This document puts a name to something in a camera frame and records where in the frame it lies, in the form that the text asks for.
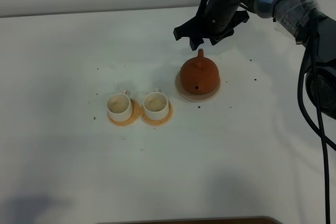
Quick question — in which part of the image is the left white teacup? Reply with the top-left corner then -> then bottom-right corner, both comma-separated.
107,90 -> 133,122

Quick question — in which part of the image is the orange cup coaster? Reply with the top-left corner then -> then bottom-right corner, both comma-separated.
107,99 -> 140,126
140,102 -> 173,126

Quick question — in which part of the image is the brown clay teapot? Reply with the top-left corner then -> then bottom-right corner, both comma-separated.
180,49 -> 220,95

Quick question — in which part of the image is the beige round teapot coaster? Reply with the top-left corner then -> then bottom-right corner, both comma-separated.
175,72 -> 221,102

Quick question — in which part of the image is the right orange cup coaster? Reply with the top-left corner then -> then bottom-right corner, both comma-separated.
140,102 -> 173,126

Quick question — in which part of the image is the right white teacup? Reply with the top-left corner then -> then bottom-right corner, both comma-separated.
142,88 -> 170,121

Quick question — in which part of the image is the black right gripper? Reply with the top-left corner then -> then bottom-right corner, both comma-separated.
173,0 -> 249,51

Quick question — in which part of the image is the black right camera cable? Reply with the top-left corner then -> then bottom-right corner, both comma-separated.
285,0 -> 336,224

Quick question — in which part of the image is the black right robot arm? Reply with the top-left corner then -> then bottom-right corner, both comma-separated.
174,0 -> 335,118

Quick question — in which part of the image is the white teacup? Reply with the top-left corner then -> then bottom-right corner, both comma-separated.
142,88 -> 170,121
107,90 -> 133,122

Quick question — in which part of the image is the left orange cup coaster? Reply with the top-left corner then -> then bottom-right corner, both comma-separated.
107,99 -> 140,126

